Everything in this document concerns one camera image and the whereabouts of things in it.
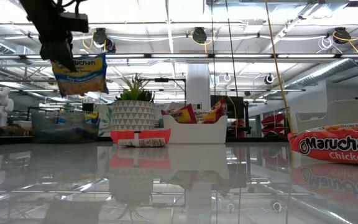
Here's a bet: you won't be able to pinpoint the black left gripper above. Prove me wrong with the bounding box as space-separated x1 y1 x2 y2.
19 0 80 73

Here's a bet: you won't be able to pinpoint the chicken Maruchan noodle pack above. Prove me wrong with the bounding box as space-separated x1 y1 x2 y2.
109 128 172 148
287 119 358 166

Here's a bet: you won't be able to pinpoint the roast beef Maruchan noodle pack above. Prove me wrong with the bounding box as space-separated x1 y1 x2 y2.
211 98 229 121
161 103 198 124
194 107 219 124

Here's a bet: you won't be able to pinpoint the white robot figure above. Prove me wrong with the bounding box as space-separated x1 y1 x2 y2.
0 86 14 127

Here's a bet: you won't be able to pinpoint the dark grey plastic bin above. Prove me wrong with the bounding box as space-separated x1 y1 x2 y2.
31 109 101 144

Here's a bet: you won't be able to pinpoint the white leaf-print box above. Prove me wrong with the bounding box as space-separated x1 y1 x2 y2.
97 104 114 138

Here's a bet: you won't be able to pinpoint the green plant in patterned pot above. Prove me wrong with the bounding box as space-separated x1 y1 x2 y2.
112 73 157 131

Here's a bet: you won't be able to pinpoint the long horizontal light bar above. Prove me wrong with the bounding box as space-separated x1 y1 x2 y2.
0 52 358 60

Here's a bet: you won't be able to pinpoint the white building column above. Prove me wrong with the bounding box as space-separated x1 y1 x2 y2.
186 63 211 110

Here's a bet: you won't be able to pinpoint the white plastic bin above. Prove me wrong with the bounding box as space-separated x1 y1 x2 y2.
162 114 229 144

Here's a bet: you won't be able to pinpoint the black monitor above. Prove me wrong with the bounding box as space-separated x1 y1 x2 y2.
210 95 249 130

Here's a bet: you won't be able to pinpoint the red storage bins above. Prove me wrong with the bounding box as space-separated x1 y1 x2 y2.
260 112 287 138

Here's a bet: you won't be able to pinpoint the pale grey plastic bin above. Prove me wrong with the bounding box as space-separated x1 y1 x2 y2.
295 98 358 133

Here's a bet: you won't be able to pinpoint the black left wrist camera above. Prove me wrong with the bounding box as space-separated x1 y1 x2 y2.
59 11 90 34

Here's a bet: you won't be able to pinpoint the black ceiling cable reel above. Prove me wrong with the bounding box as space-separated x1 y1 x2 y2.
92 27 109 46
192 27 208 44
333 27 351 44

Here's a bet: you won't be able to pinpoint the black hanging cable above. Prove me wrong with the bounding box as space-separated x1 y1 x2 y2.
224 0 240 98

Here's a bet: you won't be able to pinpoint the yellow hanging cable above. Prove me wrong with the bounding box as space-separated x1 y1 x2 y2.
264 0 293 134

